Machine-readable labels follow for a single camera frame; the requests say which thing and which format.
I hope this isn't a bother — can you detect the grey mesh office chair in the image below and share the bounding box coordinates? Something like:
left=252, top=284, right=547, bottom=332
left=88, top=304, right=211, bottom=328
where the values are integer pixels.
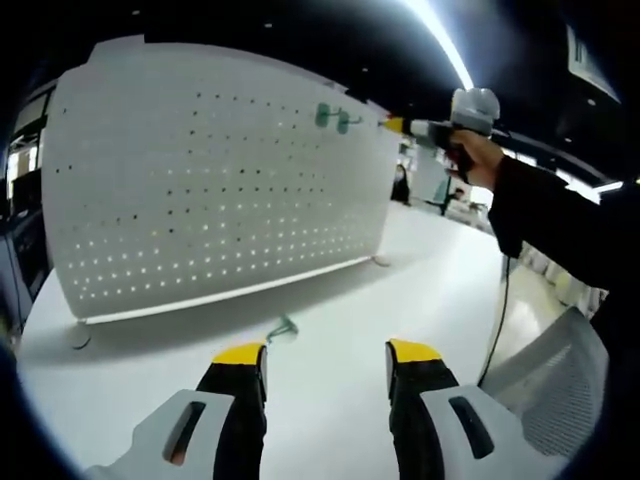
left=477, top=304, right=612, bottom=459

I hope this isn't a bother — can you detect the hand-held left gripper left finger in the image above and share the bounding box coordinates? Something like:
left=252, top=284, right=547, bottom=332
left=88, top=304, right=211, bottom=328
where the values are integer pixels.
left=82, top=342, right=270, bottom=480

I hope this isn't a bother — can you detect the long ceiling light strip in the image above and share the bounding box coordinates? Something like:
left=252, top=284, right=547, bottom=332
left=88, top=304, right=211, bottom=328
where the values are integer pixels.
left=403, top=0, right=477, bottom=90

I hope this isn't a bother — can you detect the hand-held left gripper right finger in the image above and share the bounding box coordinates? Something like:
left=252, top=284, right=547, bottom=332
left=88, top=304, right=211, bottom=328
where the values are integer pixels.
left=384, top=338, right=566, bottom=480

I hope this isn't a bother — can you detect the white perforated mounting plate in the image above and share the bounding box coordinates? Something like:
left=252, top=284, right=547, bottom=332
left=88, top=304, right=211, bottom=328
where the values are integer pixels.
left=40, top=38, right=401, bottom=350

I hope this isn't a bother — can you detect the green chair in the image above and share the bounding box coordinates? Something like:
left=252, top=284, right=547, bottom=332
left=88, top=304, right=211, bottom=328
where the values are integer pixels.
left=431, top=179, right=452, bottom=217

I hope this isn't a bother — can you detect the person's right hand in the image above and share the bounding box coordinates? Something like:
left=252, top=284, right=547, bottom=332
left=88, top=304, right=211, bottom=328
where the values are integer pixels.
left=448, top=130, right=506, bottom=190

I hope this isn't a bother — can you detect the white hanging sign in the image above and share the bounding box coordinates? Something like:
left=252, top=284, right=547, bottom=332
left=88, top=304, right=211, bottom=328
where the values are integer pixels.
left=566, top=24, right=625, bottom=102

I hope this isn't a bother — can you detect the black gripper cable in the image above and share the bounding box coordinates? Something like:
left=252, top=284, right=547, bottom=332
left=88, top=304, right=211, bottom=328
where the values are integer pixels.
left=478, top=253, right=512, bottom=387

